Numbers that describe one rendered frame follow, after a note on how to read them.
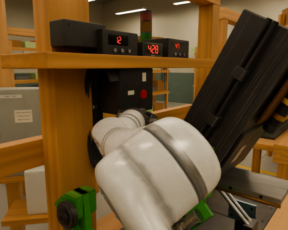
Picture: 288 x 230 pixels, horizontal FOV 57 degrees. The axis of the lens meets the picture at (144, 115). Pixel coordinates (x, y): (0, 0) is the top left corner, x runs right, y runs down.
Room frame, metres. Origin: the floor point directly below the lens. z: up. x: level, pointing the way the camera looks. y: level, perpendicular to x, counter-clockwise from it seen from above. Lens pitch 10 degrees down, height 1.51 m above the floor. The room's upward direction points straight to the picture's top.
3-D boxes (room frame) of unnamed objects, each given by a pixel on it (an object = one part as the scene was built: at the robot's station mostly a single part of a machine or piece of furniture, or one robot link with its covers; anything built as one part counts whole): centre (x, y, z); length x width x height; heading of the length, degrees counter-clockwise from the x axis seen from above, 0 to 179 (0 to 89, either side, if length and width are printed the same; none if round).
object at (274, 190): (0.89, -0.29, 1.11); 0.39 x 0.16 x 0.03; 51
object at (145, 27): (1.18, -0.01, 1.67); 0.05 x 0.05 x 0.05
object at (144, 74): (0.94, 0.07, 1.42); 0.17 x 0.12 x 0.15; 141
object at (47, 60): (1.06, 0.04, 1.52); 0.90 x 0.25 x 0.04; 141
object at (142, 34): (1.18, -0.01, 1.62); 0.05 x 0.05 x 0.05
